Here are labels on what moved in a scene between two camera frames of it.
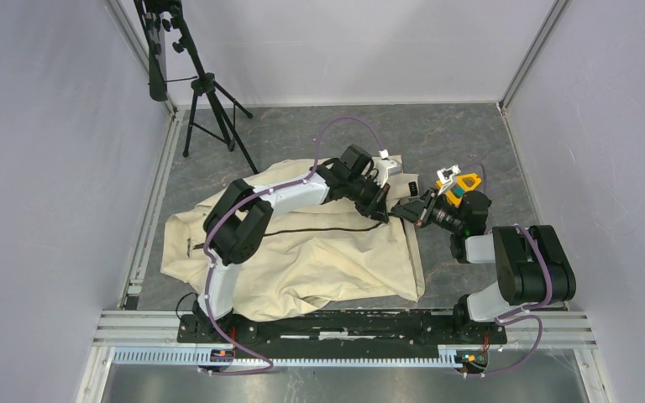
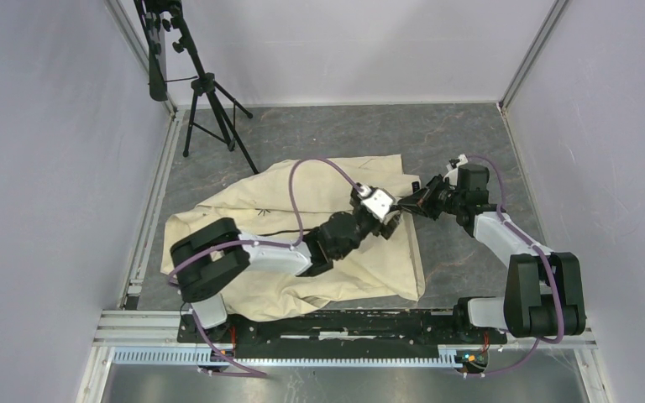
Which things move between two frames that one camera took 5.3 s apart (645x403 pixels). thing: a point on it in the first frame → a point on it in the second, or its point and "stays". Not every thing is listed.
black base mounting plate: [404, 337] stays
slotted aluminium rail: [193, 358] stays
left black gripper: [378, 208] → [385, 230]
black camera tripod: [213, 110] stays
